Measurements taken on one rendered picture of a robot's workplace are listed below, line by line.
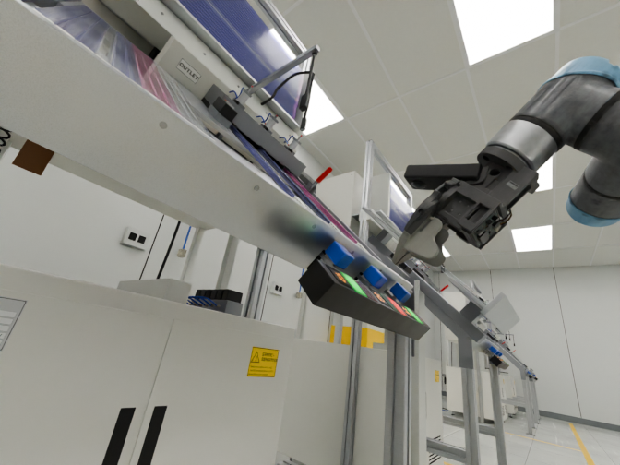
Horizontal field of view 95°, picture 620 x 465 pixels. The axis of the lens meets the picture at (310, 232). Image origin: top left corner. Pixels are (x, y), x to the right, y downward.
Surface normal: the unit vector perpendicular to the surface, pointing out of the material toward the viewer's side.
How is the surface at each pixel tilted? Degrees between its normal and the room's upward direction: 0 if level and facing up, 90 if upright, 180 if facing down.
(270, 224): 135
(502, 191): 90
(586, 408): 90
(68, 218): 90
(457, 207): 90
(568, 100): 110
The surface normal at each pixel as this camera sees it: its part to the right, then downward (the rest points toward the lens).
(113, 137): 0.46, 0.56
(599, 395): -0.60, -0.38
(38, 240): 0.79, -0.13
